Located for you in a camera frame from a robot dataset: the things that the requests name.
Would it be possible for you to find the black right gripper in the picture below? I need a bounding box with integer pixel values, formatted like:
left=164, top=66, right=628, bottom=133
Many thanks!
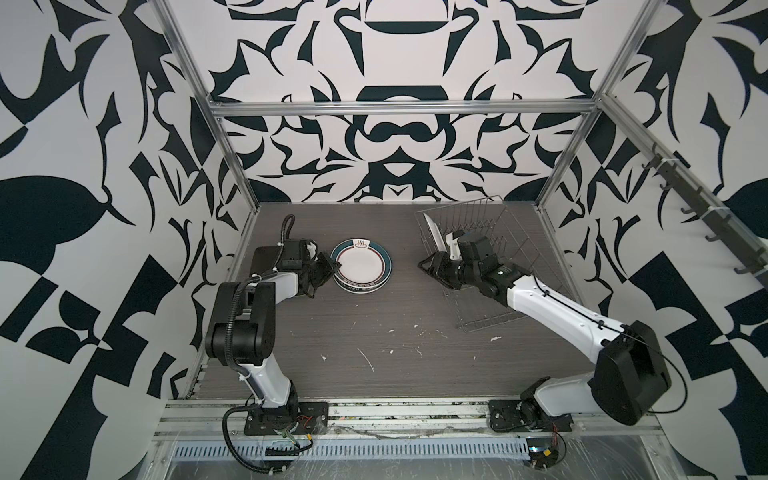
left=417, top=250, right=483, bottom=290

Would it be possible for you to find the white plate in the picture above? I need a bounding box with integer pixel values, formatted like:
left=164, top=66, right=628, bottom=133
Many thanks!
left=423, top=213, right=449, bottom=253
left=331, top=238, right=393, bottom=284

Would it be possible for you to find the green rimmed lettered plate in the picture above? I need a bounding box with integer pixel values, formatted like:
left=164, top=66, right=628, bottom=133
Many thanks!
left=333, top=275, right=389, bottom=295

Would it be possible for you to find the dark square plate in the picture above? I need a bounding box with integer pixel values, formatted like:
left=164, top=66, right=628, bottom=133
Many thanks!
left=248, top=245, right=282, bottom=281

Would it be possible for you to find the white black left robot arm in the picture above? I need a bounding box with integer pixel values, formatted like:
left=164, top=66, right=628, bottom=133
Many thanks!
left=204, top=239, right=341, bottom=422

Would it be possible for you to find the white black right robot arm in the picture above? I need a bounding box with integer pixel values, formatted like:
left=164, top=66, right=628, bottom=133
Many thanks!
left=418, top=231, right=672, bottom=430

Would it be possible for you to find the small green circuit board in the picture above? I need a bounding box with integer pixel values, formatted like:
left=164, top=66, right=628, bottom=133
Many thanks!
left=524, top=439, right=567, bottom=471

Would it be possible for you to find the wire dish rack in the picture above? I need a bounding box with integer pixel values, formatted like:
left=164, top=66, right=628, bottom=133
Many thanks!
left=415, top=195, right=586, bottom=332

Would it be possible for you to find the black corrugated cable conduit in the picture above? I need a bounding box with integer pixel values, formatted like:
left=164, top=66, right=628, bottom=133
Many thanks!
left=223, top=275, right=262, bottom=370

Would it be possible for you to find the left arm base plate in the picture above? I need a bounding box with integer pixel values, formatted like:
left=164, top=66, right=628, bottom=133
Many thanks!
left=244, top=402, right=329, bottom=436

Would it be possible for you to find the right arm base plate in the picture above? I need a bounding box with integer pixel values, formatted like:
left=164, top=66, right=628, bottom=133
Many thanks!
left=488, top=399, right=573, bottom=433

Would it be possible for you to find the white slotted cable duct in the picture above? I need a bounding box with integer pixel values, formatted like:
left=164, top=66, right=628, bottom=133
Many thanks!
left=172, top=437, right=530, bottom=461

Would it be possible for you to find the grey wall hook rail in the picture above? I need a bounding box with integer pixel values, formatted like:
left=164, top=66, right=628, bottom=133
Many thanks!
left=643, top=142, right=767, bottom=289

